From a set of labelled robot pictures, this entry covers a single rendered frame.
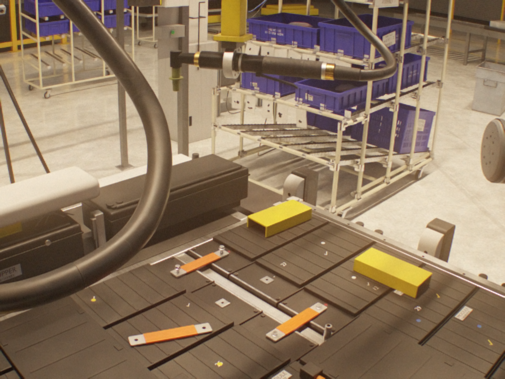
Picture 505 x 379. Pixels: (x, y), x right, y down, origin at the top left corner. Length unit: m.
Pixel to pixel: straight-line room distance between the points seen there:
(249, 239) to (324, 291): 0.26
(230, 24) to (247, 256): 0.57
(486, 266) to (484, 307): 2.27
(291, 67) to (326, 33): 2.25
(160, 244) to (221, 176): 0.24
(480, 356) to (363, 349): 0.22
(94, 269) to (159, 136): 0.18
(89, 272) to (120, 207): 0.71
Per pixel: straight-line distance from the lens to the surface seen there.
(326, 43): 3.62
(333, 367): 0.94
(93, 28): 0.70
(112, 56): 0.69
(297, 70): 1.36
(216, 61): 1.42
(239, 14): 1.38
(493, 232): 3.91
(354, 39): 3.49
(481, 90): 7.14
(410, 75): 4.21
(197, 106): 4.94
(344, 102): 3.48
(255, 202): 1.79
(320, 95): 3.50
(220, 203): 1.43
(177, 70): 1.48
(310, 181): 1.69
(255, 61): 1.39
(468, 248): 3.61
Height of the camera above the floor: 1.64
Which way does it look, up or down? 23 degrees down
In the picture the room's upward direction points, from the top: 2 degrees clockwise
